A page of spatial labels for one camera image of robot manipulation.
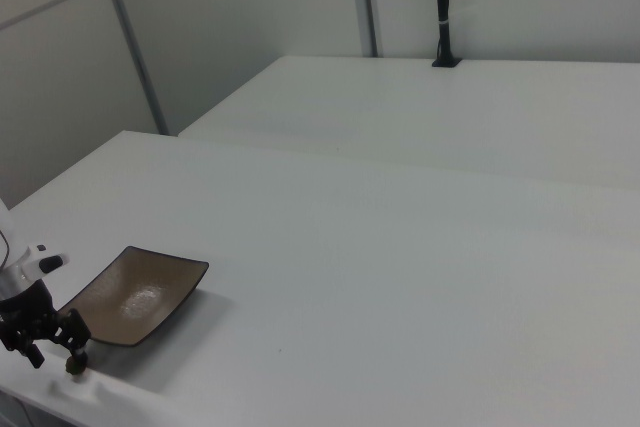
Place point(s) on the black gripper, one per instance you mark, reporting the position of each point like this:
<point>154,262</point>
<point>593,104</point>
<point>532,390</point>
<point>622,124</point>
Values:
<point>27,309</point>

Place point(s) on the small red strawberry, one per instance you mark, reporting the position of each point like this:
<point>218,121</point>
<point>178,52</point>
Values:
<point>76,366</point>

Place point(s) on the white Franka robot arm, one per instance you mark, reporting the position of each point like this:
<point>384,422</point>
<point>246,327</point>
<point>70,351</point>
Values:
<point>26,267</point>

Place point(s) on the square brown ceramic plate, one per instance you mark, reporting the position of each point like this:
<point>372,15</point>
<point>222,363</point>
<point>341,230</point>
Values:
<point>134,297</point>

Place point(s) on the grey metal partition post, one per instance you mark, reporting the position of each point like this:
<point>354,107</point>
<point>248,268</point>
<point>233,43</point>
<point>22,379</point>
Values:
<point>131,42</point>
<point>364,2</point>

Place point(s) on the black camera stand pole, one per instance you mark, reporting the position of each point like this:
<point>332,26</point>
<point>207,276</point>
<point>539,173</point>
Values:
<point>443,2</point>

